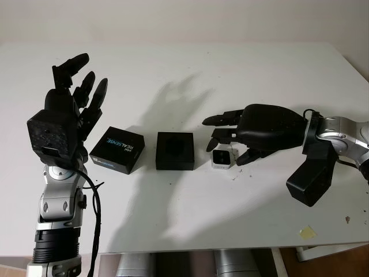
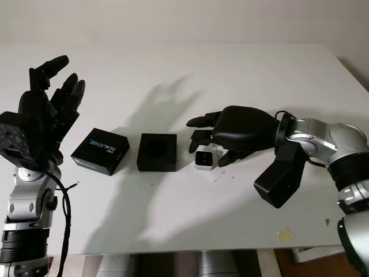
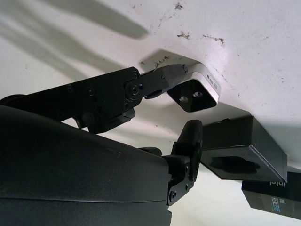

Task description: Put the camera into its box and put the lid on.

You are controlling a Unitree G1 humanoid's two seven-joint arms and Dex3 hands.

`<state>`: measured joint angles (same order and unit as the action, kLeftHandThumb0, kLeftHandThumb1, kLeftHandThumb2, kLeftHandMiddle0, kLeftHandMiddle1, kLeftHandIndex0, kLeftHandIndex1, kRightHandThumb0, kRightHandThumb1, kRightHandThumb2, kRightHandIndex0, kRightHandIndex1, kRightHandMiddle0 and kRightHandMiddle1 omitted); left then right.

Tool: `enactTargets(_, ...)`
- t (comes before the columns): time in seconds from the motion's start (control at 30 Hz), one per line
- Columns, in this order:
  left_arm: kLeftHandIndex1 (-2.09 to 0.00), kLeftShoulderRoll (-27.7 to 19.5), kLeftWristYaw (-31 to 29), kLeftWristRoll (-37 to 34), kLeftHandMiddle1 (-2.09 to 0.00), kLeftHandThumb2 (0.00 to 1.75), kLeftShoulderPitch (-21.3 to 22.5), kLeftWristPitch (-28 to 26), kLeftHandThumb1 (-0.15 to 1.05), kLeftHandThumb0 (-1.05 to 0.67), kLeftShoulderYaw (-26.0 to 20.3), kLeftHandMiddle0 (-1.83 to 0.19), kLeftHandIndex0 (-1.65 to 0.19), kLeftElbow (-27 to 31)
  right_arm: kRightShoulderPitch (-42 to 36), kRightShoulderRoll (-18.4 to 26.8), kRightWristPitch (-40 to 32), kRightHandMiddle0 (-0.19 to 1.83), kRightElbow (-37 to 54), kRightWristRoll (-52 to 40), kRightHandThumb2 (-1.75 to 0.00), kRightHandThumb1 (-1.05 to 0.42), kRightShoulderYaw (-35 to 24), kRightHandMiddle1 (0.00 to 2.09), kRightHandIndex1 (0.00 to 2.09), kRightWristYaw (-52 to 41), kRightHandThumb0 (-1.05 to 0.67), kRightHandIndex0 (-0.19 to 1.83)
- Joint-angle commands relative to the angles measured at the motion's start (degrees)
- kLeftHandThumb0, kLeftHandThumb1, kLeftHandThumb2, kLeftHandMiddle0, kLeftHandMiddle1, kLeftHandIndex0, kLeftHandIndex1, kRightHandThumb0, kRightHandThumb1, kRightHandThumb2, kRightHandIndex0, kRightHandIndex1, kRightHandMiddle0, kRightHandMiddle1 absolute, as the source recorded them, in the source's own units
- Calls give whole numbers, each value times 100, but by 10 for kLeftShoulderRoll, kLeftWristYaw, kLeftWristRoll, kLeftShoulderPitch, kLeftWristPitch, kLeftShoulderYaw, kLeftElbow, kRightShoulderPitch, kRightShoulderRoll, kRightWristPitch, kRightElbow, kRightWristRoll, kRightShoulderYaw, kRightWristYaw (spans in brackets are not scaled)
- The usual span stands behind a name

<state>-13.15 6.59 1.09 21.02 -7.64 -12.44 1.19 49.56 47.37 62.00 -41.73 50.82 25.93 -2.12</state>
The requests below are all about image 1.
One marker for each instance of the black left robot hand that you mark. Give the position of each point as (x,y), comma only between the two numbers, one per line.
(59,99)

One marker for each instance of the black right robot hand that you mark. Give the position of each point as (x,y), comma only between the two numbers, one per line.
(271,127)

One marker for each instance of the small silver depth camera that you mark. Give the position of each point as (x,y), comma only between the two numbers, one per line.
(221,158)

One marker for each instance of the black RealSense box lid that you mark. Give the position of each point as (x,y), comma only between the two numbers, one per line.
(121,144)

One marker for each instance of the yellow sticky note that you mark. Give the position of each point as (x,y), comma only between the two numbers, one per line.
(308,232)

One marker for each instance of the grey robot leg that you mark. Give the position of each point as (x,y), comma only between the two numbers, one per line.
(233,264)
(132,265)

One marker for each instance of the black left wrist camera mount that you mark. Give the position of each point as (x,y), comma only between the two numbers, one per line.
(49,135)

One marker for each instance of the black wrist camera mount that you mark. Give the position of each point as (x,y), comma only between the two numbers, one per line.
(311,181)
(49,135)

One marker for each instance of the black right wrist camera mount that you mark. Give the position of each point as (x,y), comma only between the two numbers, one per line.
(311,181)

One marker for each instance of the black camera box base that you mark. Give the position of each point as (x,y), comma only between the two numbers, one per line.
(176,150)

